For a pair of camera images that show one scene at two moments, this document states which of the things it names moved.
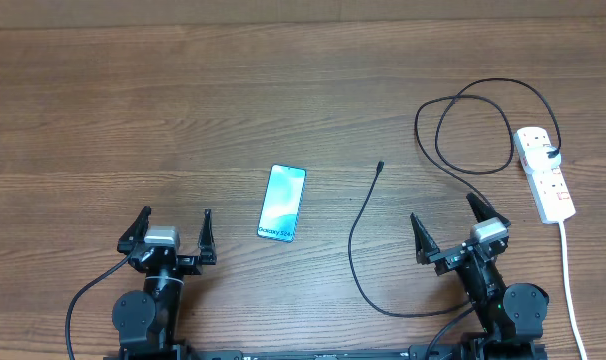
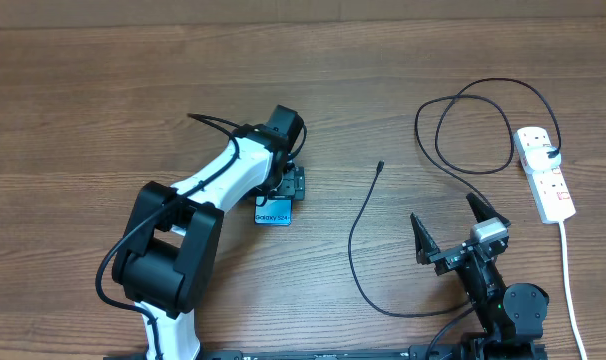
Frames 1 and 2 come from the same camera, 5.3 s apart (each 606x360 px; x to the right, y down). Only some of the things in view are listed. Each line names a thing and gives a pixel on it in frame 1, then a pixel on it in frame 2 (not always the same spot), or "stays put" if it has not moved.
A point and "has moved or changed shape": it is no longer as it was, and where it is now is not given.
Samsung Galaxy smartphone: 281,206 has moved or changed shape
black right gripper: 426,250 stays put
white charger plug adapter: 539,161 stays put
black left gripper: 189,263 -> 290,183
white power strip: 548,188 stays put
